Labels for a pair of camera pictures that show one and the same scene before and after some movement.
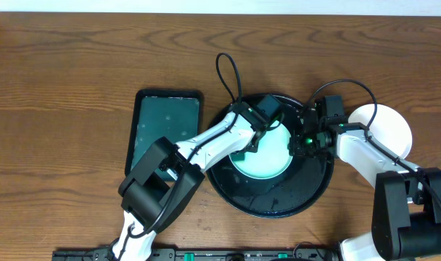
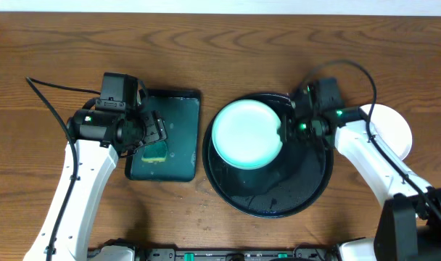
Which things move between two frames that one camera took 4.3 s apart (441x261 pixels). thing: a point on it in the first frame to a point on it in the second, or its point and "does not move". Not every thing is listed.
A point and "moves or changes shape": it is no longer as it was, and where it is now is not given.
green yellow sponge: (239, 156) moves or changes shape
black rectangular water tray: (177, 114) does not move
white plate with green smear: (390, 127) does not move
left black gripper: (259, 135) to (150, 128)
